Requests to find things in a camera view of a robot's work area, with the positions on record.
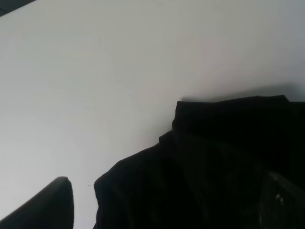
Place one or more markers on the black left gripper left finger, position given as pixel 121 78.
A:
pixel 51 208

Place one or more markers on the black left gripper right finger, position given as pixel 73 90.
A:
pixel 282 204

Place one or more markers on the black printed t-shirt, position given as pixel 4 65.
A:
pixel 208 171

